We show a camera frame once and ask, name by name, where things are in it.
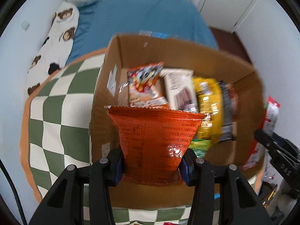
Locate white chocolate biscuit pack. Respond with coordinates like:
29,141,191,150
160,68,198,113

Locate black snack bag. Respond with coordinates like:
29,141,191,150
218,81,237,142

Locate cardboard milk box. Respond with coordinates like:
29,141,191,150
91,34,264,209

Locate blue bed sheet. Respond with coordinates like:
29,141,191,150
67,0,219,64

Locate wall light switch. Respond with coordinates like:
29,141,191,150
21,21,30,31

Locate red white snack pack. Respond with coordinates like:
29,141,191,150
243,96,280,170

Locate long yellow snack bag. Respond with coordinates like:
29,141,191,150
193,77,224,145

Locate green snack packet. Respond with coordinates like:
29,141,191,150
189,139,211,158

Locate bear print pillow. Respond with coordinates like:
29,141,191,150
25,2,79,95

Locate white door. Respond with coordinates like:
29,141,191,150
198,0,256,32

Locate orange snack bag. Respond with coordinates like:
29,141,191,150
106,106,205,186

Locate panda snack bag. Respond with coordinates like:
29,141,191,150
127,62,169,109

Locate black cable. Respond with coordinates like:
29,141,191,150
0,159,28,225

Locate green white checkered mat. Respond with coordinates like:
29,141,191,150
20,48,191,224

